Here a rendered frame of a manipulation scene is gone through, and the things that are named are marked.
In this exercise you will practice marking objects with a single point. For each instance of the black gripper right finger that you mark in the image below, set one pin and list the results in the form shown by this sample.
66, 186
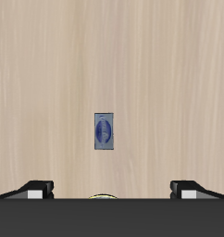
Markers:
187, 187

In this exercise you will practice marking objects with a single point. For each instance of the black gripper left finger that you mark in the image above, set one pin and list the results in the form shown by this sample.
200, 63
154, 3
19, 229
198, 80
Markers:
36, 187

